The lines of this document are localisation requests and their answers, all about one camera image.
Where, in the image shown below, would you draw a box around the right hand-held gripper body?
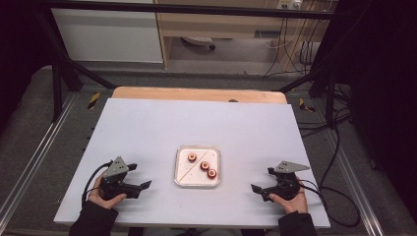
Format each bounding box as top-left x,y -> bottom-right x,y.
270,160 -> 311,202

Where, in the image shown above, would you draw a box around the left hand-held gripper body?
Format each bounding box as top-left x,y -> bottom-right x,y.
98,155 -> 143,201

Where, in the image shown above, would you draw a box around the white square tray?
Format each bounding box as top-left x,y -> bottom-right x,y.
173,145 -> 221,188

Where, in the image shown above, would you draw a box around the thin wooden stick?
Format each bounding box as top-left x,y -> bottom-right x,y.
178,149 -> 209,182

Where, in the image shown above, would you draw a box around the person's left hand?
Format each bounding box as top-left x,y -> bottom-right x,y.
88,172 -> 128,210

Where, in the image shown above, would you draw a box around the person's right hand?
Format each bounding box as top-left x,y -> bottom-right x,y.
268,176 -> 309,214

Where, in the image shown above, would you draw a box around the wooden table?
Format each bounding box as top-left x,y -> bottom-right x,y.
111,86 -> 288,105

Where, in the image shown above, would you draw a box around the white cabinet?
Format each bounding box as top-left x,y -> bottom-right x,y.
50,8 -> 164,64

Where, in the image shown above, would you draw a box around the black curtain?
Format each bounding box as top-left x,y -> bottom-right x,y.
0,0 -> 55,131
311,0 -> 417,214

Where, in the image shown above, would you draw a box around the white chair base with caster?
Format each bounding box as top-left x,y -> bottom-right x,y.
181,35 -> 216,51

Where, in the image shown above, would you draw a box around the light wooden desk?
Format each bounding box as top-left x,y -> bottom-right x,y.
153,0 -> 338,72

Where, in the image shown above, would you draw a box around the white power strip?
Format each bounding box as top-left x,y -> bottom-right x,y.
276,0 -> 303,10

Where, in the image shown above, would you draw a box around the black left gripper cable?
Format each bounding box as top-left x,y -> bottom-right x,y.
81,160 -> 114,208

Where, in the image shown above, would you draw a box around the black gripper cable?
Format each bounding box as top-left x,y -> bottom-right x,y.
81,160 -> 114,208
296,178 -> 362,228

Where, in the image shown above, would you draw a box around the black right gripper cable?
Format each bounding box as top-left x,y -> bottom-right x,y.
296,178 -> 362,228

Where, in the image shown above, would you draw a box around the aluminium floor rail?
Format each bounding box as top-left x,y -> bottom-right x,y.
0,92 -> 79,217
324,127 -> 386,236

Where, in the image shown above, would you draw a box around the black floor cables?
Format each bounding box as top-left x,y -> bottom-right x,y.
296,106 -> 352,139

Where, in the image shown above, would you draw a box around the bundle of hanging cables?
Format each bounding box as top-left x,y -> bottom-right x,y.
264,18 -> 322,78

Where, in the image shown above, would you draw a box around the black metal frame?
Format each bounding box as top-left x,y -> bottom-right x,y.
32,0 -> 342,129

